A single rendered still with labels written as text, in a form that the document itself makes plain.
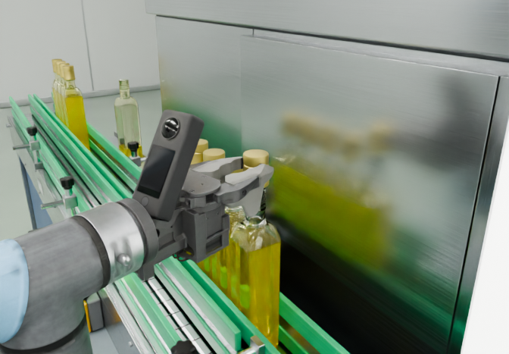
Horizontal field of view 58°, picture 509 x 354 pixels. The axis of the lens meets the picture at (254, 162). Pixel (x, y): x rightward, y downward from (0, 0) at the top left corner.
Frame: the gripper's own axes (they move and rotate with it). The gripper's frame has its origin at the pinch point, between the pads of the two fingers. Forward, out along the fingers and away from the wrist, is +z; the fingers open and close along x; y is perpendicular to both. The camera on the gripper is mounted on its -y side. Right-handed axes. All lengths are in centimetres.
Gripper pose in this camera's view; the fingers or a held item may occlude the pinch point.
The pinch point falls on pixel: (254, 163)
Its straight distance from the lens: 60.5
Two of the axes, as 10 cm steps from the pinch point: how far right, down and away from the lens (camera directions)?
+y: 0.0, 9.3, 3.6
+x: 7.6, 2.4, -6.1
